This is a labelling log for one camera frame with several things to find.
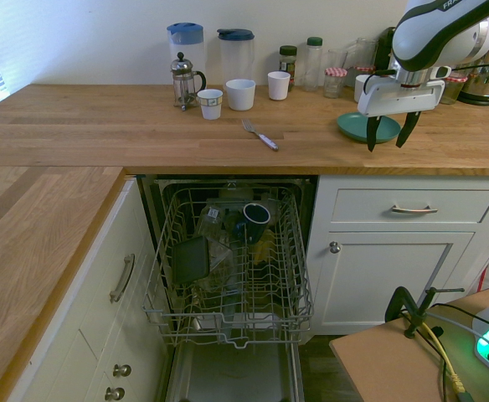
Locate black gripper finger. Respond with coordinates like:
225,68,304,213
395,110,422,149
366,114,382,152

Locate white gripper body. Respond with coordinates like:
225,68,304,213
357,69,446,117

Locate silver fork white handle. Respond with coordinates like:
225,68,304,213
241,118,280,152

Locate dishwasher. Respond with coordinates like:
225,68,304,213
137,173,319,402

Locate teal plate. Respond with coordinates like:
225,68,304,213
337,111,402,145

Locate glass jar red checked lid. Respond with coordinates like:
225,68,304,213
440,71,469,106
323,66,348,100
347,64,375,87

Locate tall empty glass jar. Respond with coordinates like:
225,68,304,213
355,37,379,68

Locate white drawer front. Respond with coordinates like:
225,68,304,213
330,188,489,225

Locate clear glass tumbler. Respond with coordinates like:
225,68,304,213
327,49,350,85

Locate clear bottle green lid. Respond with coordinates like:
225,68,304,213
304,36,324,92

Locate small white cup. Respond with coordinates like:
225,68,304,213
267,70,291,101

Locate spice jar green lid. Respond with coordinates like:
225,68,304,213
279,44,298,91

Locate wide white cup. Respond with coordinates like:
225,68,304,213
225,79,256,111

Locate dark blue mug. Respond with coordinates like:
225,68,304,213
234,202,271,246

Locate white cabinet door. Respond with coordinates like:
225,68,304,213
317,229,476,332

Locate yellow item in rack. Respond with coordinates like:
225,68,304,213
252,229,280,265

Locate clear pitcher dark blue lid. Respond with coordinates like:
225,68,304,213
217,28,255,85

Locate patterned paper cup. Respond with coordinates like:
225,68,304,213
196,89,224,121

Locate black screw clamp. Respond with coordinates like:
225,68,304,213
384,286,466,339

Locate clear glass container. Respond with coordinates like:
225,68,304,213
196,204,235,291

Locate glass french press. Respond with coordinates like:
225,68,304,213
169,51,208,112

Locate clear pitcher light blue lid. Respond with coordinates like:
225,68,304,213
167,22,206,91

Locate black square lid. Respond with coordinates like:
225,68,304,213
172,234,210,285

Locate brown fibreboard panel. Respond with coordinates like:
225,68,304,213
328,283,489,402

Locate white corner cabinet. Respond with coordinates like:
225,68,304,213
8,178,172,402

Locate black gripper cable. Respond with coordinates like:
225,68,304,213
362,62,489,94

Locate silver drawer bar handle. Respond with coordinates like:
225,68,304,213
391,204,439,214

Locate grey cable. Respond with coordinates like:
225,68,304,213
426,312,482,338

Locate yellow cable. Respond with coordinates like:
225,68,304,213
419,320,468,395

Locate grey wire dishwasher rack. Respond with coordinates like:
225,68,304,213
142,183,316,351

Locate silver cabinet bar handle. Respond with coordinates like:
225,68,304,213
109,253,136,304

